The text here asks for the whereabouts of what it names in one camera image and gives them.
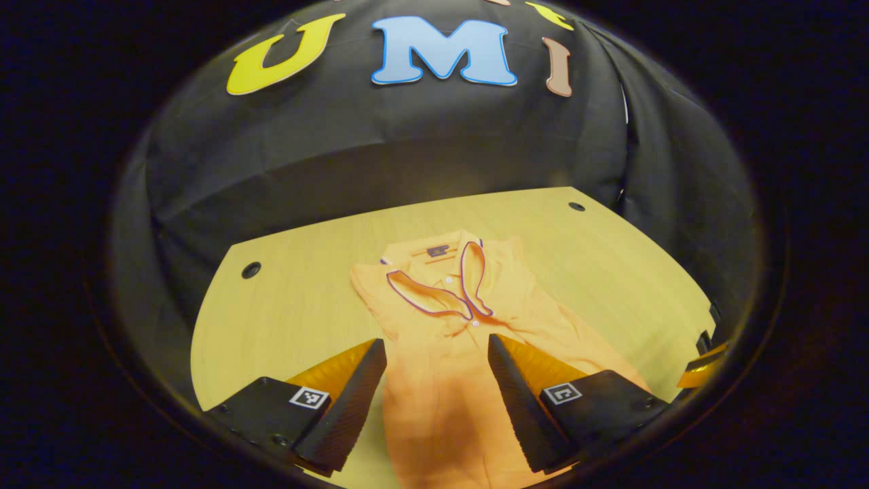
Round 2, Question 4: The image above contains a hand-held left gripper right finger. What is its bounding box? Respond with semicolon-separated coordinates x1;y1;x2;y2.
487;332;670;475

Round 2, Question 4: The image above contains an orange collared T-shirt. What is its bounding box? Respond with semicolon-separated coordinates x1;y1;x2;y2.
350;230;652;489

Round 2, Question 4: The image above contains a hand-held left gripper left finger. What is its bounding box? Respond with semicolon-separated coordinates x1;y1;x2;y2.
203;338;388;474

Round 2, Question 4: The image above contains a black backdrop cloth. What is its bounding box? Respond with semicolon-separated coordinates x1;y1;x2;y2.
112;0;764;408

